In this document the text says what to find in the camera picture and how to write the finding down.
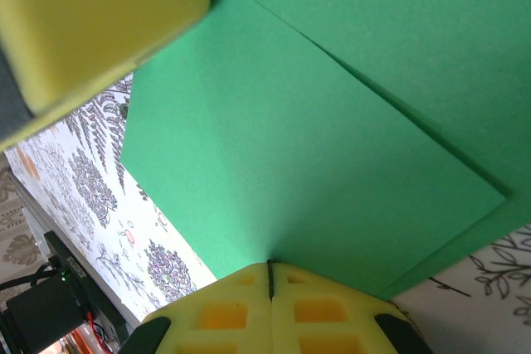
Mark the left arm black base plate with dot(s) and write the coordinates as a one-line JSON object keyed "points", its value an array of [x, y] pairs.
{"points": [[58, 246]]}

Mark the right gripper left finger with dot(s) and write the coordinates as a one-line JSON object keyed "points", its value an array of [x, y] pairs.
{"points": [[224, 316]]}

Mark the floral patterned table cover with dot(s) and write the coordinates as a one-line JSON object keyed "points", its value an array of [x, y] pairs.
{"points": [[83, 171]]}

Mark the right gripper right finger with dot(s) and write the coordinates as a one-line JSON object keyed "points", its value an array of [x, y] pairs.
{"points": [[323, 316]]}

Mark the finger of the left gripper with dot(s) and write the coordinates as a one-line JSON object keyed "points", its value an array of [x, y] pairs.
{"points": [[95, 18], [16, 122]]}

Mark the green square paper sheet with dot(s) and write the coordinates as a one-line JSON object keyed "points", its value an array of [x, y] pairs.
{"points": [[290, 142]]}

